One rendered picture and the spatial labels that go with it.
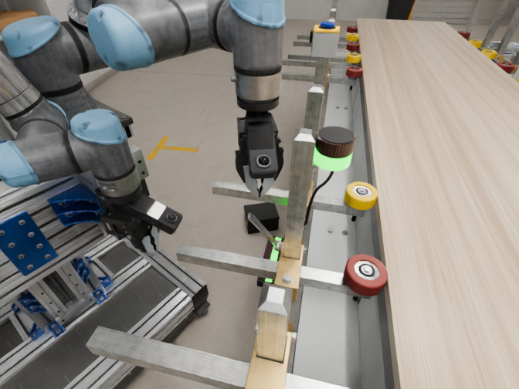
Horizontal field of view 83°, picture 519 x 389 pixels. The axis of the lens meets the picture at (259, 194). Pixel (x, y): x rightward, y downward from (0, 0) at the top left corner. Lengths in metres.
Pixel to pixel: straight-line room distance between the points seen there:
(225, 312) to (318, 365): 0.83
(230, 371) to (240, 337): 1.07
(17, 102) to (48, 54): 0.20
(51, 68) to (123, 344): 0.61
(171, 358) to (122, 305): 1.01
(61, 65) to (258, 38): 0.53
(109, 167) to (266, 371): 0.41
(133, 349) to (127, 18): 0.44
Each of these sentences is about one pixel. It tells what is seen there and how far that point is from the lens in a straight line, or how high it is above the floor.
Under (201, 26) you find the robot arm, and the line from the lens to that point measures 0.49.
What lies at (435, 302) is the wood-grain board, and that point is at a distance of 0.65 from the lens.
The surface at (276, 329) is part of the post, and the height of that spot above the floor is 1.06.
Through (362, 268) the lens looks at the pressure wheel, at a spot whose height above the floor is 0.91.
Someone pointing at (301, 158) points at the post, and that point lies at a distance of 0.49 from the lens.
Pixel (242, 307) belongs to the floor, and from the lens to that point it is 1.59.
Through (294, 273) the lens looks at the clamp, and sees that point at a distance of 0.64.
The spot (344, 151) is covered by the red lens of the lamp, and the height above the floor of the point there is 1.16.
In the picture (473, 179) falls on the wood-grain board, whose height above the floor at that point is 0.90.
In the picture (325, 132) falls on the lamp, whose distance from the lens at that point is 0.48.
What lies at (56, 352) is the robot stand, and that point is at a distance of 1.49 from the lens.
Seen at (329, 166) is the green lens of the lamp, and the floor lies 1.13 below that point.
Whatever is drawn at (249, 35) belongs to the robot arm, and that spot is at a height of 1.30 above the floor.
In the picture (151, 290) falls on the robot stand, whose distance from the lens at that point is 1.47.
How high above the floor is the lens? 1.40
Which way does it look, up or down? 41 degrees down
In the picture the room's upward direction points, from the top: straight up
